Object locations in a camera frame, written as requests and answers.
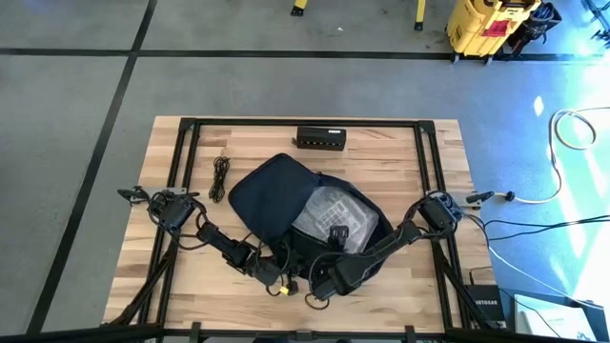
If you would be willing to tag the clear plastic bag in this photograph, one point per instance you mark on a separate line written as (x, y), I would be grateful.
(333, 209)

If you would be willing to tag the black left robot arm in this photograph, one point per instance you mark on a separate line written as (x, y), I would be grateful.
(219, 240)

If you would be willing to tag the black aluminium table frame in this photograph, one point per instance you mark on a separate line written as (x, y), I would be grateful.
(333, 122)

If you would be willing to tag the black tripod stand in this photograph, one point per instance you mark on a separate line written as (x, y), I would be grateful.
(601, 24)

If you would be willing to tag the black network switch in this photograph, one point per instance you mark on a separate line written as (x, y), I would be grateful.
(319, 138)

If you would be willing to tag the black bag beside cart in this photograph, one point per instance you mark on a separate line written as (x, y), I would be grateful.
(536, 24)

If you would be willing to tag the yellow stand leg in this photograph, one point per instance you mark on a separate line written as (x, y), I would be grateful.
(298, 7)
(419, 14)

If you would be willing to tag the black aluminium crossbeam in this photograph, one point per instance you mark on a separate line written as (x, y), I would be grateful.
(95, 334)

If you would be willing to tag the black spring clamp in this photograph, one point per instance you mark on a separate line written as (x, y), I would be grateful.
(479, 196)

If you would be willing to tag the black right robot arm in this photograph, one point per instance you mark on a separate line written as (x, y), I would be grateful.
(381, 248)

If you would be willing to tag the black Netgear switch box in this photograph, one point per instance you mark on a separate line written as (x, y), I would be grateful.
(486, 302)

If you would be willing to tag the yellow tool cart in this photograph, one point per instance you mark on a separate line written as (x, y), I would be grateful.
(481, 28)

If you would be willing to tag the white cardboard box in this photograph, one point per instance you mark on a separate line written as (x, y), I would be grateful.
(553, 319)

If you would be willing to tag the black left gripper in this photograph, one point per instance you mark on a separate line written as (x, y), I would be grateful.
(269, 271)

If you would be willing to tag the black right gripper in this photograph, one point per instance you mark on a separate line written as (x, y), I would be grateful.
(339, 238)

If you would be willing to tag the navy blue backpack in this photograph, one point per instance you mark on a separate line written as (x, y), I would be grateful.
(271, 195)

